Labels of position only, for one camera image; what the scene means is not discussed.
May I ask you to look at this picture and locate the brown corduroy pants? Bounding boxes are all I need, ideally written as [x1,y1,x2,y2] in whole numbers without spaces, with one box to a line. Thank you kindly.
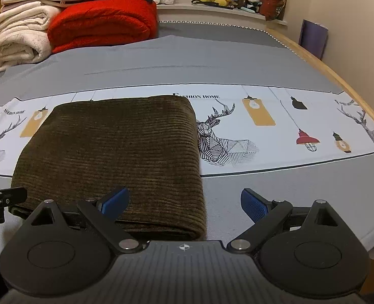
[10,96,206,241]

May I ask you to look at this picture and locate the white printed deer bed runner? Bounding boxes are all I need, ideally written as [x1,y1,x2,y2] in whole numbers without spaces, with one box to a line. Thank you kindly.
[0,84,374,176]

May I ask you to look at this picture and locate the cream folded blanket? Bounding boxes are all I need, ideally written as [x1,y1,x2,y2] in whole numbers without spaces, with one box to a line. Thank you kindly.
[0,2,61,71]

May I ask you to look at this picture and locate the purple storage box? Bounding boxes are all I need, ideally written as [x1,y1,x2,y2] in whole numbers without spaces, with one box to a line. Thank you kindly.
[298,19,328,60]

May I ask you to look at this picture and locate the red folded blanket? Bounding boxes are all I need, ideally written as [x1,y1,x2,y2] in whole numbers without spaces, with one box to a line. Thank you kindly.
[47,0,157,53]

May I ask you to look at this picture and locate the panda plush toy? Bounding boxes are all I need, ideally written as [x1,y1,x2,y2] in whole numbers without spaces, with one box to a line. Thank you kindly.
[245,0,262,13]

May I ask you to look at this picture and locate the wooden bed frame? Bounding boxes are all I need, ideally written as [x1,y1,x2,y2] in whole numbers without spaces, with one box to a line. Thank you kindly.
[0,0,374,120]

